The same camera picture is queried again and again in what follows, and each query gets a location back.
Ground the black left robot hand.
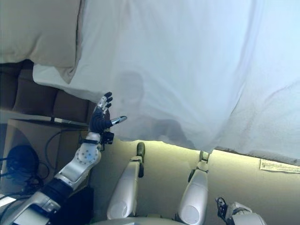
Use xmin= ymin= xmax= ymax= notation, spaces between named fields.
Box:
xmin=89 ymin=91 xmax=128 ymax=137

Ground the white duvet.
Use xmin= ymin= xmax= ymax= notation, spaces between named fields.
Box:
xmin=69 ymin=0 xmax=300 ymax=151

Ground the white fitted bed sheet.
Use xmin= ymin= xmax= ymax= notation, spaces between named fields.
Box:
xmin=32 ymin=63 xmax=104 ymax=104

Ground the silver left robot leg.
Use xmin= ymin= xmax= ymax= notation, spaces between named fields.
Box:
xmin=106 ymin=141 xmax=146 ymax=220

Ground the silver robot leg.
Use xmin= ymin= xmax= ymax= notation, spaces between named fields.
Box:
xmin=106 ymin=141 xmax=146 ymax=220
xmin=175 ymin=149 xmax=211 ymax=223

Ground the dark wooden nightstand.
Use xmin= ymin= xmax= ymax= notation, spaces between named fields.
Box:
xmin=0 ymin=116 xmax=95 ymax=195

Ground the black round device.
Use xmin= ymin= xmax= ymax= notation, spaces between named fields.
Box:
xmin=6 ymin=144 xmax=40 ymax=176

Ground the large beige pillow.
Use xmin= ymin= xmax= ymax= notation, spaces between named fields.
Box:
xmin=0 ymin=0 xmax=84 ymax=84

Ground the silver right robot leg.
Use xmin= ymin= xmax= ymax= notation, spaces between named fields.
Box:
xmin=175 ymin=149 xmax=211 ymax=223

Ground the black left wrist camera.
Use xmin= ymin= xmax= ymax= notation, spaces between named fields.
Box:
xmin=103 ymin=131 xmax=115 ymax=144

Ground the black floor cable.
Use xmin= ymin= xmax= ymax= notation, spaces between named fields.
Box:
xmin=45 ymin=129 xmax=66 ymax=165

